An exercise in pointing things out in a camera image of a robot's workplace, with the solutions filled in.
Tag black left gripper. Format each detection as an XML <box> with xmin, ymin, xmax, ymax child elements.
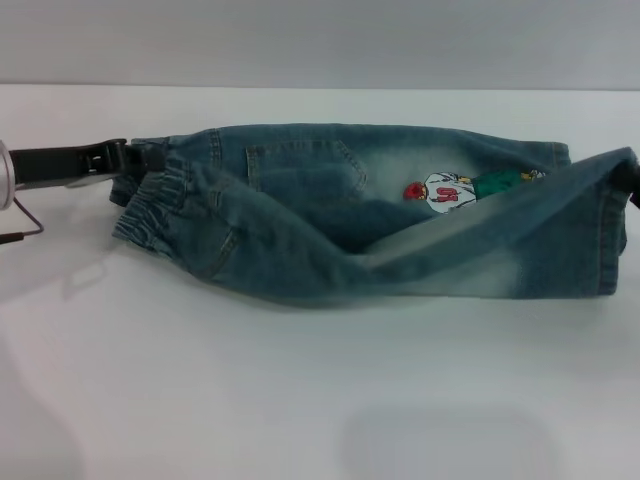
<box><xmin>10</xmin><ymin>139</ymin><xmax>166</xmax><ymax>190</ymax></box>

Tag blue denim shorts with cartoon patch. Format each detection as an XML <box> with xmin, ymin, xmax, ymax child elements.
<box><xmin>109</xmin><ymin>124</ymin><xmax>640</xmax><ymax>309</ymax></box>

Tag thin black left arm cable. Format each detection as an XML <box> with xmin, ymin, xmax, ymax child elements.
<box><xmin>0</xmin><ymin>197</ymin><xmax>46</xmax><ymax>244</ymax></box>

